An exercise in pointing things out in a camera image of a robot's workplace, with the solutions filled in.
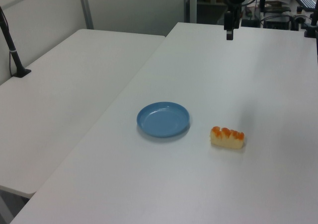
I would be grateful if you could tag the bread with orange topping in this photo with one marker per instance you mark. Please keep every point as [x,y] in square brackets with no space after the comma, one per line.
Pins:
[227,140]

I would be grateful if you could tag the black electronics box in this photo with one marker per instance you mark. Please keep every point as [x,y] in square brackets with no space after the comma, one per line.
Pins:
[277,22]

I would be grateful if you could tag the black computer keyboard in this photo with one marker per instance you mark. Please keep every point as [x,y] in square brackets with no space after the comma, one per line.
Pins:
[305,0]

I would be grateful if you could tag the black clamp stand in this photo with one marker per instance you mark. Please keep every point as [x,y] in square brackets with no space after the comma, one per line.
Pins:
[312,26]

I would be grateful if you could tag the blue round plate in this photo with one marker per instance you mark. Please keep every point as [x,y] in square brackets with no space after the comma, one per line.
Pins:
[162,119]

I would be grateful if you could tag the white side table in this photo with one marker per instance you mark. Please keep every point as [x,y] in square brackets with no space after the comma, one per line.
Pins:
[62,97]

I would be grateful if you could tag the grey metal partition post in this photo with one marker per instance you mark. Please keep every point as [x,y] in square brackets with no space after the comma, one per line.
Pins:
[85,8]

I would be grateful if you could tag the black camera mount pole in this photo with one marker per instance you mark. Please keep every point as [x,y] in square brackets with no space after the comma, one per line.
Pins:
[13,55]

